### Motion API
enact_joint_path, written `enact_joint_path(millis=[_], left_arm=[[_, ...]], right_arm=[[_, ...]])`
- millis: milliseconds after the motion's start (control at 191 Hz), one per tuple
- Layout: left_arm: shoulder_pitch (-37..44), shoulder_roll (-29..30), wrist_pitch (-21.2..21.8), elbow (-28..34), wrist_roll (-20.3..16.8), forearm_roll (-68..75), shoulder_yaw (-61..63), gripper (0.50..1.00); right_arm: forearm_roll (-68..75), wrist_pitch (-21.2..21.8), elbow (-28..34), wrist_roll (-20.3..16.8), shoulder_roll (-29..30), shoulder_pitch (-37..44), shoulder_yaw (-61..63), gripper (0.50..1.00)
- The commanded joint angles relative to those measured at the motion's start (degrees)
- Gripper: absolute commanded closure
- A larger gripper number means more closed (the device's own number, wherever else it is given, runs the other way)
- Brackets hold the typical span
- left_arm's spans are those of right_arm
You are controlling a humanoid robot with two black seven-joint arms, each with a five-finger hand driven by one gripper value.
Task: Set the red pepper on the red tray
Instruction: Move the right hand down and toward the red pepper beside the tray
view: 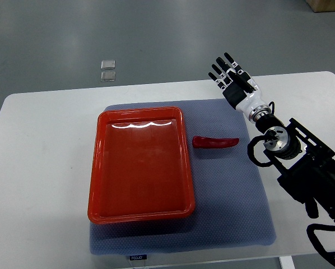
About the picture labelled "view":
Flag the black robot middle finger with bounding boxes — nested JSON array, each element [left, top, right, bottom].
[[216, 57, 235, 80]]

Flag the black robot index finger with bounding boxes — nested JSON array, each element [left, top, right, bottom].
[[224, 52, 244, 75]]

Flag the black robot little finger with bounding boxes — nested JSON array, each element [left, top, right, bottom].
[[208, 72, 226, 90]]

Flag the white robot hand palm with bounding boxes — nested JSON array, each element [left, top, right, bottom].
[[222, 75, 269, 122]]

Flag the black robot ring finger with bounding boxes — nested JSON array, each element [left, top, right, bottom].
[[211, 64, 231, 84]]

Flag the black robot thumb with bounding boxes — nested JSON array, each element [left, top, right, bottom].
[[227, 68, 254, 92]]

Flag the red pepper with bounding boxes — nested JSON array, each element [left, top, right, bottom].
[[192, 136, 240, 149]]

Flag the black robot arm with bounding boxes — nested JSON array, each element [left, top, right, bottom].
[[208, 53, 335, 267]]

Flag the red plastic tray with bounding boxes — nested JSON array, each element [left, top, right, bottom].
[[87, 106, 195, 225]]

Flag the cardboard box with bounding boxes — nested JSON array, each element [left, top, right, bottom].
[[306, 0, 335, 12]]

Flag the blue-grey mesh mat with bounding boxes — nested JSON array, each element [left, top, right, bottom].
[[90, 99, 276, 255]]

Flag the upper metal floor plate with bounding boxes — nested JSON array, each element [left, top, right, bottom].
[[101, 59, 115, 70]]

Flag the white table leg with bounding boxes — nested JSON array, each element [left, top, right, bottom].
[[278, 256, 295, 269]]

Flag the black mat label tag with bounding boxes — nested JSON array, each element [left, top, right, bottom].
[[129, 254, 147, 261]]

